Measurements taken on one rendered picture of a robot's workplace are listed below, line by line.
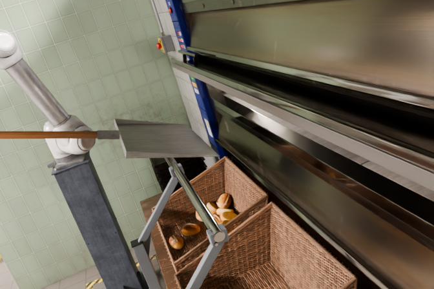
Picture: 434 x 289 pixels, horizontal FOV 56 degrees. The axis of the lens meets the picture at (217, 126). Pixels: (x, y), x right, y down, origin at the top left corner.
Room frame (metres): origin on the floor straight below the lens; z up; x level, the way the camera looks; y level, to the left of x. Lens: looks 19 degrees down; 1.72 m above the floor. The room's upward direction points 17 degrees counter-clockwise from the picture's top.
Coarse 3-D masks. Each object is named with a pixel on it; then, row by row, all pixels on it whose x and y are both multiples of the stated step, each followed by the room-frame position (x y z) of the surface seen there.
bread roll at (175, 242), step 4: (172, 236) 1.75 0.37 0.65; (176, 236) 1.75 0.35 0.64; (172, 240) 1.73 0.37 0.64; (176, 240) 1.72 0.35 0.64; (180, 240) 1.73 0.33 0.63; (172, 244) 1.72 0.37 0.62; (176, 244) 1.71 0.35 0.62; (180, 244) 1.71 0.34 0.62; (176, 248) 1.70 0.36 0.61; (180, 248) 1.71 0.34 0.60
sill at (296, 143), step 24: (216, 96) 2.08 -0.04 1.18; (240, 120) 1.68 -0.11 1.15; (264, 120) 1.50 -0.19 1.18; (288, 144) 1.24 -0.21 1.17; (312, 144) 1.16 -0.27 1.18; (336, 168) 0.97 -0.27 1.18; (360, 168) 0.93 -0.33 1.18; (360, 192) 0.87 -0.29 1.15; (384, 192) 0.80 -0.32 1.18; (408, 192) 0.77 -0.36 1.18; (408, 216) 0.71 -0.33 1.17; (432, 216) 0.67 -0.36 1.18
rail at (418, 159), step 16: (224, 80) 1.24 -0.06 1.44; (256, 96) 0.99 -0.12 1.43; (272, 96) 0.91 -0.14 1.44; (304, 112) 0.76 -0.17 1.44; (320, 112) 0.72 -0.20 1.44; (336, 128) 0.65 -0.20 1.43; (352, 128) 0.61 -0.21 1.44; (368, 128) 0.59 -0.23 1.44; (384, 144) 0.53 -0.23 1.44; (400, 144) 0.51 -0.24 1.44; (416, 160) 0.47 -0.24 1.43; (432, 160) 0.45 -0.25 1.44
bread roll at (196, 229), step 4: (188, 224) 1.82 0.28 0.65; (192, 224) 1.81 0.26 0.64; (196, 224) 1.82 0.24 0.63; (184, 228) 1.81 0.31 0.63; (188, 228) 1.80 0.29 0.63; (192, 228) 1.80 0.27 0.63; (196, 228) 1.80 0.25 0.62; (184, 232) 1.81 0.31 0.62; (188, 232) 1.79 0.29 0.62; (192, 232) 1.79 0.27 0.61; (196, 232) 1.79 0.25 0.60
